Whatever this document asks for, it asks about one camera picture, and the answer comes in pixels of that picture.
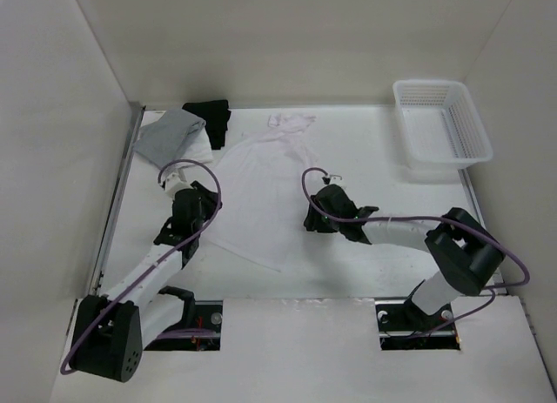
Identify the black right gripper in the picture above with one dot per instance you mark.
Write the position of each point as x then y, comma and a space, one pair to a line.
312, 221

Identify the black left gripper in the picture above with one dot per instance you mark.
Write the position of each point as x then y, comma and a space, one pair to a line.
208, 199

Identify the white tank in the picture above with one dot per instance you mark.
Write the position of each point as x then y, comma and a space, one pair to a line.
196, 146
263, 202

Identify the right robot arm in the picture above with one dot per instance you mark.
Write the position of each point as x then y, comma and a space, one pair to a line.
465, 260

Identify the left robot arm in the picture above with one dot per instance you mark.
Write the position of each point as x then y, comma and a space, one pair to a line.
112, 330

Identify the white folded tank top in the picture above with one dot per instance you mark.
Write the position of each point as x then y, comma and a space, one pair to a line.
196, 146

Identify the grey folded tank top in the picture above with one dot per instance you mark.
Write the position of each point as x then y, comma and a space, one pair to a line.
167, 139

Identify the black folded tank top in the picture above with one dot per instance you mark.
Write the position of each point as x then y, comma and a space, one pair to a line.
216, 115

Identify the white plastic mesh basket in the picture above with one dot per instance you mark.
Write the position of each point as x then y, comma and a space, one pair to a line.
440, 126

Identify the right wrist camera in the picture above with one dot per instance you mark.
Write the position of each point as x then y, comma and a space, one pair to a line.
332, 179

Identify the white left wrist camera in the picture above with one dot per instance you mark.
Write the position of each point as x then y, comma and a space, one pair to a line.
173, 183

